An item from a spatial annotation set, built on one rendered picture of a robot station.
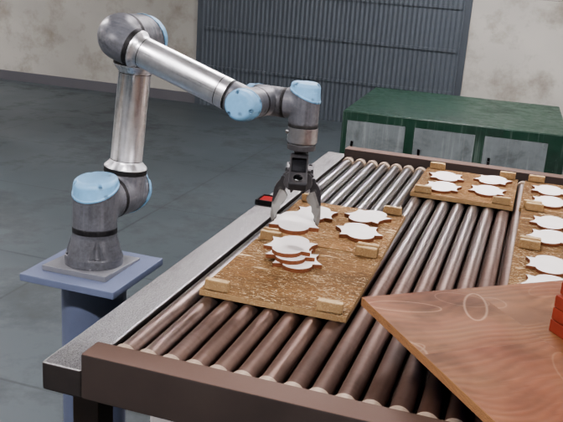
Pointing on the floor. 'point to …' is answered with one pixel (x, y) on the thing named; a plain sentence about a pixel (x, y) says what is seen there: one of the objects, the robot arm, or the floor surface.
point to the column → (90, 302)
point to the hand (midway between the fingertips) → (294, 222)
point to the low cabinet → (457, 129)
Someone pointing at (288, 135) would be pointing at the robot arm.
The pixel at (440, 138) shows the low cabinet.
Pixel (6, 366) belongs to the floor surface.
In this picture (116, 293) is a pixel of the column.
